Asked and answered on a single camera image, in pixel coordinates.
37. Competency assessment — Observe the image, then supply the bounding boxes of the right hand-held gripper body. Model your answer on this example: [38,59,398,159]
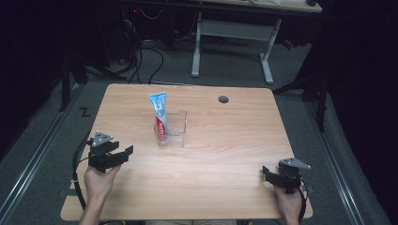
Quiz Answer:
[277,157,313,195]

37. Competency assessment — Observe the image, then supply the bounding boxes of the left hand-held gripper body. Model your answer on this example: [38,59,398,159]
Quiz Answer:
[87,131,121,173]

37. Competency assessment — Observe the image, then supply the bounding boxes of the toothpaste tube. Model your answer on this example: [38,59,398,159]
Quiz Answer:
[147,91,169,143]

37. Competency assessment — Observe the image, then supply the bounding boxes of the clear plastic box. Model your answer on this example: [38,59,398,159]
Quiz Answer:
[153,108,188,148]

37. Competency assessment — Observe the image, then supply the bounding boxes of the person's right hand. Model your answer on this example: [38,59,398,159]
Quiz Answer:
[273,184,304,221]

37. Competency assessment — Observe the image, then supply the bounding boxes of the person's left hand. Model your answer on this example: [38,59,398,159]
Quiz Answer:
[83,164,122,203]

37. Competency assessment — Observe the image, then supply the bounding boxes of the black metal stand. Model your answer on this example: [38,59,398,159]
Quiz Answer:
[272,69,330,133]
[58,51,128,113]

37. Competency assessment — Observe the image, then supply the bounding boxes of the desk with white legs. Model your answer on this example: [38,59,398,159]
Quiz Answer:
[191,0,323,85]

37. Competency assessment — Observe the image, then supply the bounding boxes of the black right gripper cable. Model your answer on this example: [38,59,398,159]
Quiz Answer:
[297,180,310,223]

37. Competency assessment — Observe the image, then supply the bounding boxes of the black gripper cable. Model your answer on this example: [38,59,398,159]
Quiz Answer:
[297,180,310,223]
[71,138,95,211]

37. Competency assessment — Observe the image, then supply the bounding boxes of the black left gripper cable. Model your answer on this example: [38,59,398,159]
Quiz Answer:
[71,138,95,211]

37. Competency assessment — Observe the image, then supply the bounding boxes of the metal floor rail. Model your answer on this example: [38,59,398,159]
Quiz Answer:
[304,100,368,225]
[0,83,83,225]

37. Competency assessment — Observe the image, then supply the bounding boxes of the black floor cables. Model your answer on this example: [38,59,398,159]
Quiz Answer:
[123,38,165,85]

